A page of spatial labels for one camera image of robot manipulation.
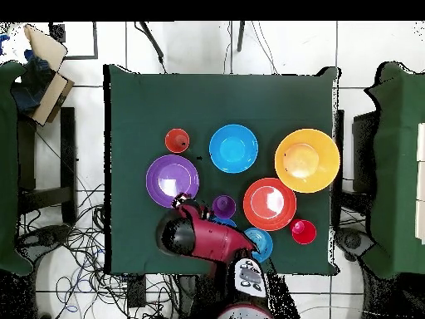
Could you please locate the black chair frame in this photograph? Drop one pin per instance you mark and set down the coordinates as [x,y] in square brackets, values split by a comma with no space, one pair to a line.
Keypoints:
[363,149]

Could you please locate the dark green tablecloth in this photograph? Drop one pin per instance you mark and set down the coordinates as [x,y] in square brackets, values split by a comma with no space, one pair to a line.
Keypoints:
[215,99]

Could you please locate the purple cup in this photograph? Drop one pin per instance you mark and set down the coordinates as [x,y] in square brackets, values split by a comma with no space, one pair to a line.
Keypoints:
[224,206]

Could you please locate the black tripod leg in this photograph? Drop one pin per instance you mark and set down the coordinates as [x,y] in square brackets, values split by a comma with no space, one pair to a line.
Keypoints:
[151,38]

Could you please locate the black stool frame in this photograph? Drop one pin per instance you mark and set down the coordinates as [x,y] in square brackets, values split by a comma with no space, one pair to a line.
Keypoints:
[68,149]

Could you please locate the wide purple bowl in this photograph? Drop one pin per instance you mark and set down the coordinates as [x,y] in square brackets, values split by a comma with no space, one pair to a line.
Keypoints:
[166,172]

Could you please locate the short black leg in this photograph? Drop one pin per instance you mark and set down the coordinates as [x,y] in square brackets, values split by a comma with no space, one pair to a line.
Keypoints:
[240,36]

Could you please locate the cardboard box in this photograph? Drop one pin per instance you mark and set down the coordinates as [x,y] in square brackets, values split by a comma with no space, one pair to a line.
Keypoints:
[49,99]

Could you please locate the small dark blue bowl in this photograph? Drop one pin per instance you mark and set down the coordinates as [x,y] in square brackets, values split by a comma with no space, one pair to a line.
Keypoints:
[229,222]

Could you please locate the wide orange bowl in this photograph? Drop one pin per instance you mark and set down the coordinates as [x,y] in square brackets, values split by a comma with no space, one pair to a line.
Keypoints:
[269,204]

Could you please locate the green covered table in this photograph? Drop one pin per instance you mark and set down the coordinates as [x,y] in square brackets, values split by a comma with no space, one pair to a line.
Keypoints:
[398,166]
[6,166]

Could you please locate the black chair base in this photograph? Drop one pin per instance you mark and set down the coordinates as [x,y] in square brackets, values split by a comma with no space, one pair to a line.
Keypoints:
[43,237]
[353,241]

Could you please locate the blue cloth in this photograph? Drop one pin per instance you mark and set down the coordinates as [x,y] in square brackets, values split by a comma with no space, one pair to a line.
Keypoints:
[31,86]

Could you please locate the large blue bowl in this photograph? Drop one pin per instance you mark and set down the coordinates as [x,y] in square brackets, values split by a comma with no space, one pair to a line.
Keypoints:
[233,148]

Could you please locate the thin black frame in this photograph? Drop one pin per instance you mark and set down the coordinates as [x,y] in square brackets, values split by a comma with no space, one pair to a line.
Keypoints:
[95,43]

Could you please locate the red cup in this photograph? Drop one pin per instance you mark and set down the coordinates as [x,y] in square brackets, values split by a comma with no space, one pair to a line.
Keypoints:
[303,232]

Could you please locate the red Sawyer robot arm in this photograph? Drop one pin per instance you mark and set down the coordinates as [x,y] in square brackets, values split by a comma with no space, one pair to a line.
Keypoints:
[212,237]

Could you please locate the orange cup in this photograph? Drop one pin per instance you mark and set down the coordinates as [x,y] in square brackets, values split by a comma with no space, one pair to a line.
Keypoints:
[177,140]

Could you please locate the white boxes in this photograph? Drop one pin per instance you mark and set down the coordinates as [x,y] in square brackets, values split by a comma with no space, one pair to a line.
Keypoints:
[421,182]

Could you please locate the teal bowl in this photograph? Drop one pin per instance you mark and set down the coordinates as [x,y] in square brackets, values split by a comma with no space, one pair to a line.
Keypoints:
[265,244]

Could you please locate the yellow bowl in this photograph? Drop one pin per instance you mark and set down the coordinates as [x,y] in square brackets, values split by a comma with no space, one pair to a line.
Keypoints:
[307,160]

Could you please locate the black power strip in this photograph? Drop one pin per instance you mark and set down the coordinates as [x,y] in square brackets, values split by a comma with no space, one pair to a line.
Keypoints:
[136,292]

